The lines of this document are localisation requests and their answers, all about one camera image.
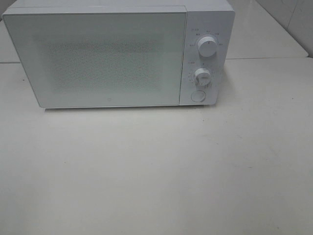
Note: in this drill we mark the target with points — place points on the white timer knob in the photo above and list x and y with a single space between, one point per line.
202 77

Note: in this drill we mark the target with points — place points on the white microwave door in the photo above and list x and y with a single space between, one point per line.
100 60

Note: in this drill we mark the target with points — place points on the white microwave oven body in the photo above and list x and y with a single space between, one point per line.
203 18

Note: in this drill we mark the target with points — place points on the upper white power knob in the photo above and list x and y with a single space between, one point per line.
207 46

